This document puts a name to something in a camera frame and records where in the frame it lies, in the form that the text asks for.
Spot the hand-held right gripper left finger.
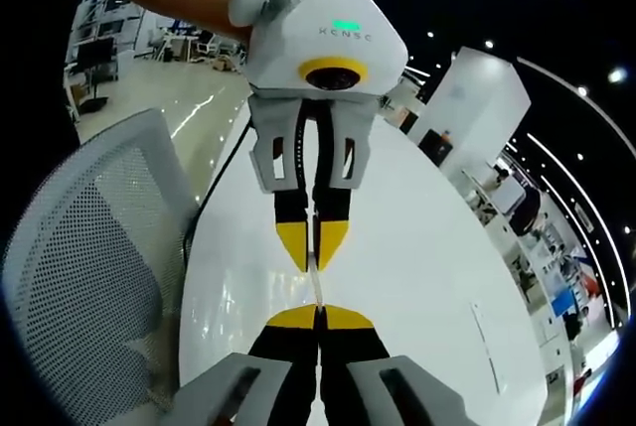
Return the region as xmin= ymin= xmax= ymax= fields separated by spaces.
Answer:
xmin=168 ymin=304 xmax=319 ymax=426

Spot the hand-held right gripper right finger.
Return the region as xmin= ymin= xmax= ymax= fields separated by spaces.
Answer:
xmin=320 ymin=304 xmax=481 ymax=426

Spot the thin white strip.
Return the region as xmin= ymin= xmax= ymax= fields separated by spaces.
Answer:
xmin=307 ymin=207 xmax=328 ymax=309

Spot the black bin with orange top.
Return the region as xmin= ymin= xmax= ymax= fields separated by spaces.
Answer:
xmin=419 ymin=127 xmax=455 ymax=166

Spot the wide white pillar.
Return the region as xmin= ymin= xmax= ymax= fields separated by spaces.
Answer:
xmin=406 ymin=46 xmax=533 ymax=184

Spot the black screen on stand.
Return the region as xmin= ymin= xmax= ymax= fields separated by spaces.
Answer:
xmin=76 ymin=41 xmax=121 ymax=115

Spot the white mesh chair back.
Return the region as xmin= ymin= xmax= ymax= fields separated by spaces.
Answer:
xmin=0 ymin=107 xmax=200 ymax=426

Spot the long black cable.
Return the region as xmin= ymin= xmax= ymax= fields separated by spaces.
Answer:
xmin=181 ymin=120 xmax=252 ymax=278

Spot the table cable slot cover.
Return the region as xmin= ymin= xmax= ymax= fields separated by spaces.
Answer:
xmin=469 ymin=300 xmax=504 ymax=393

